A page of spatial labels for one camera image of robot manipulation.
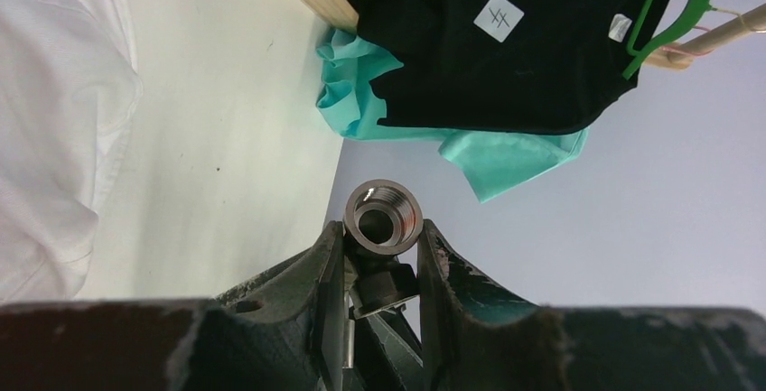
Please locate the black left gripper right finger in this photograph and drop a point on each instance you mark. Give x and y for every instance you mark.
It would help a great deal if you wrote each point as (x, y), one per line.
(478, 335)

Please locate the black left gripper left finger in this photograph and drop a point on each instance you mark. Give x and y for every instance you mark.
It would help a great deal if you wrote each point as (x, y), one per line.
(281, 330)

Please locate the silver angle valve fitting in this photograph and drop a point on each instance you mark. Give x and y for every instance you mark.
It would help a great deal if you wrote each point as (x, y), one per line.
(382, 220)

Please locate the teal garment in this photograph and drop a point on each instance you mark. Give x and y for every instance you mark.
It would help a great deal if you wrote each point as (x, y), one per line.
(492, 163)

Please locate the black t-shirt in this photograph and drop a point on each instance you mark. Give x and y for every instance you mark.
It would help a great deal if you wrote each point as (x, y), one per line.
(548, 67)

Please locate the white bucket hat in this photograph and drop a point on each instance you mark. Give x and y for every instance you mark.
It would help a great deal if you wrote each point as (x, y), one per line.
(69, 90)

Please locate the pink hanger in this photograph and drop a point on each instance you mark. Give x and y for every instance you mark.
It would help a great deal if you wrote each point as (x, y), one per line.
(711, 38)

